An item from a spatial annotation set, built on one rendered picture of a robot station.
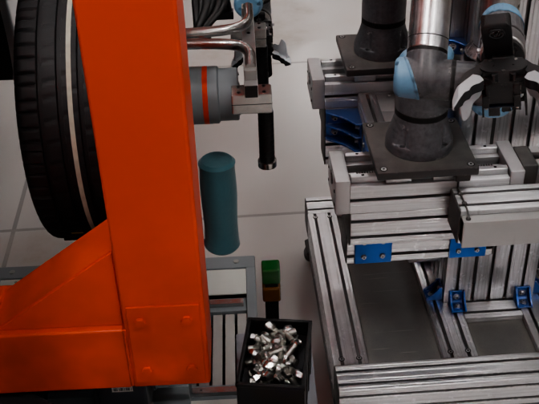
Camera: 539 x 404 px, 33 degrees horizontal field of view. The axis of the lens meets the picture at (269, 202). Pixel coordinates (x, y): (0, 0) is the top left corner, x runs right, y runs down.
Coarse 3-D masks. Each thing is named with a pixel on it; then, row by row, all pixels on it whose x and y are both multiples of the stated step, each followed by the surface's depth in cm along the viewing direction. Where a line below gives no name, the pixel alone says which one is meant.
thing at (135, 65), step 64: (128, 0) 142; (128, 64) 148; (128, 128) 155; (192, 128) 169; (128, 192) 162; (192, 192) 163; (128, 256) 170; (192, 256) 171; (128, 320) 178; (192, 320) 179
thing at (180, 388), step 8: (184, 384) 241; (160, 392) 239; (168, 392) 239; (176, 392) 239; (184, 392) 239; (152, 400) 240; (160, 400) 240; (168, 400) 240; (176, 400) 240; (184, 400) 241
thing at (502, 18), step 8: (488, 16) 142; (496, 16) 141; (504, 16) 141; (480, 24) 142; (488, 24) 141; (496, 24) 141; (504, 24) 140; (488, 32) 142; (496, 32) 142; (504, 32) 141; (512, 32) 144; (488, 40) 144; (496, 40) 144; (504, 40) 144; (512, 40) 144; (488, 48) 146; (496, 48) 146; (504, 48) 146; (512, 48) 146; (488, 56) 148
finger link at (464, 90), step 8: (464, 80) 144; (472, 80) 143; (480, 80) 143; (456, 88) 142; (464, 88) 142; (472, 88) 142; (480, 88) 143; (456, 96) 140; (464, 96) 141; (472, 96) 144; (456, 104) 139; (464, 104) 143; (464, 112) 144; (464, 120) 145
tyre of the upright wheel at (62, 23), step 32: (32, 0) 196; (64, 0) 196; (32, 32) 192; (64, 32) 192; (32, 64) 190; (64, 64) 190; (32, 96) 190; (64, 96) 190; (32, 128) 192; (64, 128) 192; (32, 160) 194; (64, 160) 195; (96, 160) 195; (32, 192) 199; (64, 192) 199; (96, 192) 199; (64, 224) 210; (96, 224) 209
